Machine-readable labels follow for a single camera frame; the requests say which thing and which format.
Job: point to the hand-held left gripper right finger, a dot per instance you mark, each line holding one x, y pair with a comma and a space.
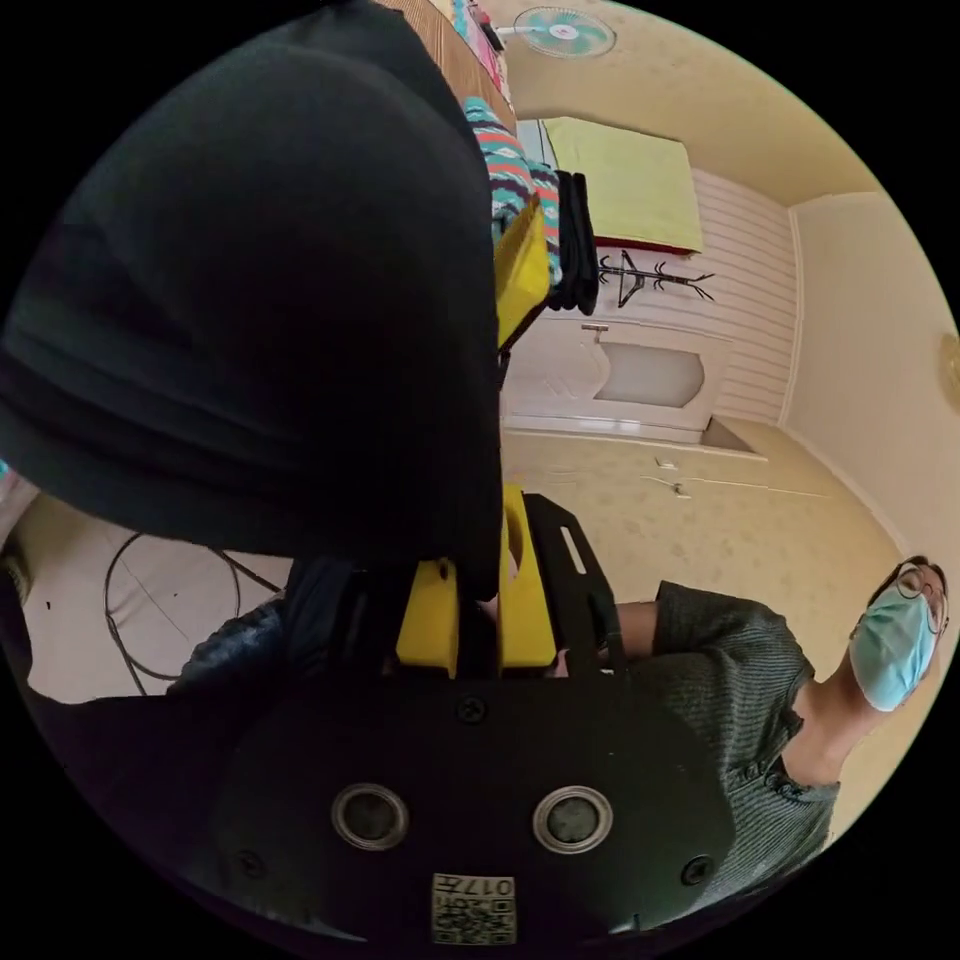
526, 622

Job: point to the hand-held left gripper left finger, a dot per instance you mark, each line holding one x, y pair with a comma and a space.
427, 622

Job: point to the black pants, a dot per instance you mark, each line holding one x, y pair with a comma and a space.
262, 300

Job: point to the person's left forearm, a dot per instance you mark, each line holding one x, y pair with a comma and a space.
637, 624

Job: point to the pile of clothes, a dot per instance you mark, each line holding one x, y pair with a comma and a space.
517, 172

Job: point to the black coat rack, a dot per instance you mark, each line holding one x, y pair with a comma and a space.
628, 274

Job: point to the yellow-green cloth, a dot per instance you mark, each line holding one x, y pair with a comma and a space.
622, 187

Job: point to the white door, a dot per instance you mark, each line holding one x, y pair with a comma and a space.
637, 375

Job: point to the person's body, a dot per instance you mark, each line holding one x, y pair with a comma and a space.
735, 712

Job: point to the wall fan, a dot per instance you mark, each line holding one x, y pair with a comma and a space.
570, 34

